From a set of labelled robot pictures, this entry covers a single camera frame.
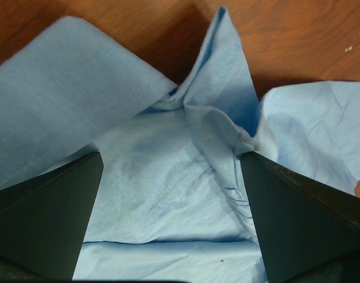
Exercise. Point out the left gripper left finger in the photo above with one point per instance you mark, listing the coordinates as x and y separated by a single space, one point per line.
43 221

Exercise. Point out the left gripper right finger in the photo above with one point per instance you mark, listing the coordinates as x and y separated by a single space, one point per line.
307 231

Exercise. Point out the light blue long sleeve shirt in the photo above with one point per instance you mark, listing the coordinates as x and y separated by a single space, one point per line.
172 203

